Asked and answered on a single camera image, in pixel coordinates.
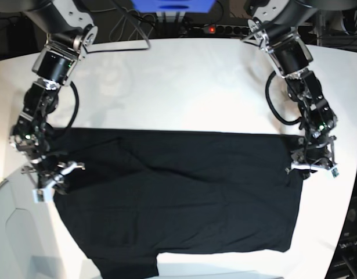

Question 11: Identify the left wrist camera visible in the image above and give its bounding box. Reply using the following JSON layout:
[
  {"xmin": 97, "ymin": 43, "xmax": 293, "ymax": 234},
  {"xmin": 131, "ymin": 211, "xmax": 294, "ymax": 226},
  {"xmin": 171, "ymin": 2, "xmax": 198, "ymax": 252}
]
[{"xmin": 329, "ymin": 166, "xmax": 339, "ymax": 178}]

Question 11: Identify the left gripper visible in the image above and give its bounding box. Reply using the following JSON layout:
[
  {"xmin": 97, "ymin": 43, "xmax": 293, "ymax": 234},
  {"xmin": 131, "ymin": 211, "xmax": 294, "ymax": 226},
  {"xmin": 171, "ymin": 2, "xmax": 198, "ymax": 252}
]
[{"xmin": 285, "ymin": 135, "xmax": 337, "ymax": 174}]

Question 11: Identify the black power strip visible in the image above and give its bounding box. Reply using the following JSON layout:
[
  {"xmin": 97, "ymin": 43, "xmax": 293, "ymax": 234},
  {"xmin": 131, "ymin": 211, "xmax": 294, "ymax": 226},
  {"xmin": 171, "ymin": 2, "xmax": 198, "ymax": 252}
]
[{"xmin": 193, "ymin": 24, "xmax": 250, "ymax": 37}]

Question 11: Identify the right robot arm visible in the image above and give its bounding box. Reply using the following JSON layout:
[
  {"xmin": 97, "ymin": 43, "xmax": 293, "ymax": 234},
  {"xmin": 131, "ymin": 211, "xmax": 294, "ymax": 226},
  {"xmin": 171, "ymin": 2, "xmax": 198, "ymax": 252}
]
[{"xmin": 9, "ymin": 1, "xmax": 98, "ymax": 196}]

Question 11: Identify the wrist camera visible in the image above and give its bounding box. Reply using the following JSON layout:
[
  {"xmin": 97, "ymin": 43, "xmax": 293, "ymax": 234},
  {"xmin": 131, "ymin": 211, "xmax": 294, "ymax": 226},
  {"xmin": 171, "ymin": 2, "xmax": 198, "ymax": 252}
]
[
  {"xmin": 329, "ymin": 166, "xmax": 339, "ymax": 178},
  {"xmin": 33, "ymin": 188, "xmax": 54, "ymax": 203}
]

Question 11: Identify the black T-shirt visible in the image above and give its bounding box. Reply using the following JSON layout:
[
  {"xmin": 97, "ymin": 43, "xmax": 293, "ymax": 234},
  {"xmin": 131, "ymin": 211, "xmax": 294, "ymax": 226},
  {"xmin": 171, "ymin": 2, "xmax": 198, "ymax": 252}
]
[{"xmin": 54, "ymin": 129, "xmax": 303, "ymax": 278}]

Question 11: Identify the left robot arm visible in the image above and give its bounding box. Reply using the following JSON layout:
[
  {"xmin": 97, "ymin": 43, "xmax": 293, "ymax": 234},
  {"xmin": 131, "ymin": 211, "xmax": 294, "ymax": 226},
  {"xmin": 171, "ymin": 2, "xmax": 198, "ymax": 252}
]
[{"xmin": 244, "ymin": 1, "xmax": 339, "ymax": 177}]

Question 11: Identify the blue box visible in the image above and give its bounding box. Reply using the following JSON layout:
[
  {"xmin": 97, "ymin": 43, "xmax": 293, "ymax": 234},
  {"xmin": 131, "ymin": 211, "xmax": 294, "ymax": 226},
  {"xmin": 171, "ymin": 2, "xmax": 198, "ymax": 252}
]
[{"xmin": 131, "ymin": 0, "xmax": 216, "ymax": 13}]

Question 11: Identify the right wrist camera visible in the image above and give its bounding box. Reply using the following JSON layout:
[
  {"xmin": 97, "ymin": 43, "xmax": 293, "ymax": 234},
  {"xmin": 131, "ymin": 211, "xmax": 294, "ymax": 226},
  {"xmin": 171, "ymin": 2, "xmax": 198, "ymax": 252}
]
[{"xmin": 33, "ymin": 188, "xmax": 54, "ymax": 203}]

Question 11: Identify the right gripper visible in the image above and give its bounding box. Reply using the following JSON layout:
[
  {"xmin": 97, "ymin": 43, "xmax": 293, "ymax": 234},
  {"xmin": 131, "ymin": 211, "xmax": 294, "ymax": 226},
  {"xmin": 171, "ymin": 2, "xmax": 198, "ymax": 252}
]
[{"xmin": 21, "ymin": 142, "xmax": 85, "ymax": 192}]

